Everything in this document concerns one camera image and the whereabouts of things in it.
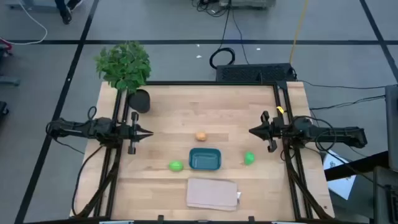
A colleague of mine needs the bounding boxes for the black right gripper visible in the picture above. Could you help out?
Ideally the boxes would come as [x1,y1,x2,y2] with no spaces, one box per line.
[248,110,283,153]

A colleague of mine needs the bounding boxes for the grey flat stand base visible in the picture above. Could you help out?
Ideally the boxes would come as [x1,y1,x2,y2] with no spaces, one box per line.
[4,0,62,12]

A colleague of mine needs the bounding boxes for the folded beige towel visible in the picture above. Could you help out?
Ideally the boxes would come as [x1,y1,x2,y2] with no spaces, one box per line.
[185,177,242,212]

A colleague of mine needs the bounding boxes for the red floor object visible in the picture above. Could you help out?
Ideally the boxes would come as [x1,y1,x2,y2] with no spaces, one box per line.
[0,37,13,52]

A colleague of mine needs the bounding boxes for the yellow-green toy fruit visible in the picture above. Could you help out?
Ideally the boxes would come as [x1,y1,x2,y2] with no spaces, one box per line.
[169,160,184,172]

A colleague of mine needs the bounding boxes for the white paper sheet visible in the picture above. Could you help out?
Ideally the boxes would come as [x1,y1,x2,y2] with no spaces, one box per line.
[323,149,357,200]

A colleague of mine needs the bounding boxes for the person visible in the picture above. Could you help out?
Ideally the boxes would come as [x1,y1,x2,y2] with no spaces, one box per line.
[54,0,84,25]

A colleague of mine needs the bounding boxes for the yellow hanging cable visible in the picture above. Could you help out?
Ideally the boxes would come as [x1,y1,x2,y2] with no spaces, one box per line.
[289,0,310,65]

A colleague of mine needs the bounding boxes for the grey furniture piece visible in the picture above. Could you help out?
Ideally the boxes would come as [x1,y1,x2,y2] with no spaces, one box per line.
[373,166,398,224]

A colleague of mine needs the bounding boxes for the green leafy plant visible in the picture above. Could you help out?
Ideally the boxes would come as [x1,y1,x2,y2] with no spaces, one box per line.
[94,40,152,94]

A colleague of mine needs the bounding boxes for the grey stand foot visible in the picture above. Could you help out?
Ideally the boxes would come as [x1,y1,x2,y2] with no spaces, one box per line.
[0,74,21,87]

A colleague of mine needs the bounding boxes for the thin black hanging cable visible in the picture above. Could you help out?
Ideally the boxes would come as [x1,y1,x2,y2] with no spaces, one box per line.
[231,9,249,65]

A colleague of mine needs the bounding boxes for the black beam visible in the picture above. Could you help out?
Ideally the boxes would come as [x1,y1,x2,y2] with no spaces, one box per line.
[323,151,389,182]

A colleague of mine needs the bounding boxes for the black floor cable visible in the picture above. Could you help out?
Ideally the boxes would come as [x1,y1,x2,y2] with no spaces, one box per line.
[309,95,386,111]
[298,79,386,91]

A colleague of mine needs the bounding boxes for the black perforated computer case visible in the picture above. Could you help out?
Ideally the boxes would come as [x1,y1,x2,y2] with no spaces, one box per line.
[215,63,297,83]

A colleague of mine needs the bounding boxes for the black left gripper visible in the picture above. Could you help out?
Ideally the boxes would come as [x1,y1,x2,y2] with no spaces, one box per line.
[121,111,154,155]

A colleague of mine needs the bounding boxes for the grey equipment box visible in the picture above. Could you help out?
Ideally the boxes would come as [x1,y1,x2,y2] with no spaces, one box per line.
[219,0,277,9]

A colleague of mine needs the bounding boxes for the black coiled hanging cable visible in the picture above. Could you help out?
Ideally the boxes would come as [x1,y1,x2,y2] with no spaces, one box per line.
[209,0,236,70]

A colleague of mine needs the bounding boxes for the teal plastic container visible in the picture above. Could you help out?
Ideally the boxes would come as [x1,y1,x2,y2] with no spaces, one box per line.
[188,147,222,171]

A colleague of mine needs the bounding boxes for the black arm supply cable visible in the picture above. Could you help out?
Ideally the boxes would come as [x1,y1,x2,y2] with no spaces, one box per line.
[71,143,105,218]

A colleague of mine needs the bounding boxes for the white floor cable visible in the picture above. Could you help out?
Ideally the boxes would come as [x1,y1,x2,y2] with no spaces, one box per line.
[0,0,48,46]

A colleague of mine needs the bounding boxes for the green toy fruit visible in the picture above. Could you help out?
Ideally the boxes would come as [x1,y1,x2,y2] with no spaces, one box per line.
[243,151,256,166]

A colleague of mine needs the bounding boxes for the black cable bundle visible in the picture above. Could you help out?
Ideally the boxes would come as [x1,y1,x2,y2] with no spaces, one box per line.
[190,0,231,18]

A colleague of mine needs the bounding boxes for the black plant pot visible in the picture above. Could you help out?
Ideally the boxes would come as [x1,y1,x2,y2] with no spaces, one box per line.
[127,89,152,114]

